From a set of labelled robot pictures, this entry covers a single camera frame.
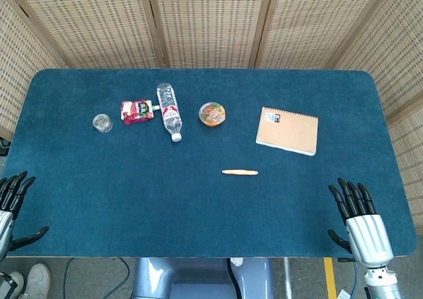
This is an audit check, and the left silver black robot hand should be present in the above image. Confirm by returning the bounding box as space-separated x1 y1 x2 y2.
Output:
0 171 50 259

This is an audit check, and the black torso cable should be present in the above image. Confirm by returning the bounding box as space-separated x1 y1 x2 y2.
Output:
226 257 245 299

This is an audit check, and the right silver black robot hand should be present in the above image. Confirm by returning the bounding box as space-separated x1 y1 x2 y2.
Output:
327 177 394 267

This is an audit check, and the black floor cable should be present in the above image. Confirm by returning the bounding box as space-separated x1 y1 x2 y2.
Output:
63 257 77 299

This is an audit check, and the small clear jar of clips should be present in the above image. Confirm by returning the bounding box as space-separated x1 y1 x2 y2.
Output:
92 113 114 134

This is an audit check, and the tan spiral notebook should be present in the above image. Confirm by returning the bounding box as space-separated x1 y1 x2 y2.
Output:
255 106 319 157

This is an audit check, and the bamboo folding screen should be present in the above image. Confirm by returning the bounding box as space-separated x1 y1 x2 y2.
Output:
0 0 423 257

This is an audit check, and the blue floor cable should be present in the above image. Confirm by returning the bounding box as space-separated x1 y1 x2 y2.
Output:
107 257 132 299
350 265 361 299

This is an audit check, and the orange jelly cup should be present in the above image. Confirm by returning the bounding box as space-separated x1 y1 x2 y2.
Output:
198 102 228 128

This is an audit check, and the white shoe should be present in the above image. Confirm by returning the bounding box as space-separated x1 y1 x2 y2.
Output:
24 263 51 299

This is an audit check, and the blue table cloth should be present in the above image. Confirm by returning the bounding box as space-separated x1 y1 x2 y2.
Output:
3 68 418 259

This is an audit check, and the clear plastic water bottle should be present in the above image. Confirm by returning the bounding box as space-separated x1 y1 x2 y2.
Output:
156 82 184 143

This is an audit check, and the red drink pouch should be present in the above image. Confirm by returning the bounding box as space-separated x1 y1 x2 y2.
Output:
119 99 159 126

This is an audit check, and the blue-grey robot torso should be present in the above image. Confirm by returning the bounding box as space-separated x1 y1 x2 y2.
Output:
132 257 275 299

